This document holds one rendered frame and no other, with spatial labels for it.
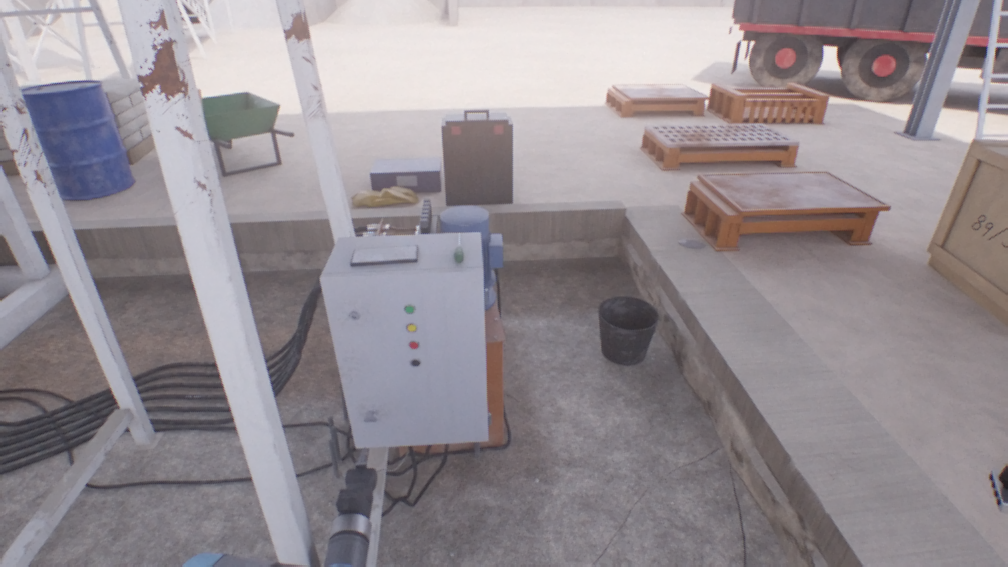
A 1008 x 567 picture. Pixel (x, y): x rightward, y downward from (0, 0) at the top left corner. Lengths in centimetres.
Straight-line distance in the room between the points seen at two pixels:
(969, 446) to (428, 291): 215
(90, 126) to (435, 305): 428
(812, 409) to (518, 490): 126
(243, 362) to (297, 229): 289
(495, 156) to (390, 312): 257
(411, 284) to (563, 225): 260
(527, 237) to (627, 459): 189
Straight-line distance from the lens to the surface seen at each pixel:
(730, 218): 346
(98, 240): 459
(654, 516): 236
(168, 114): 98
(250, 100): 598
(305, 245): 397
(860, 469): 236
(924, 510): 233
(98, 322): 257
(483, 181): 384
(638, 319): 308
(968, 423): 279
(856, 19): 908
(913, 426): 264
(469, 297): 131
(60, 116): 525
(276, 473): 121
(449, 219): 208
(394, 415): 158
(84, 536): 278
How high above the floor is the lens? 189
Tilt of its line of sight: 28 degrees down
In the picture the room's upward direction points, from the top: straight up
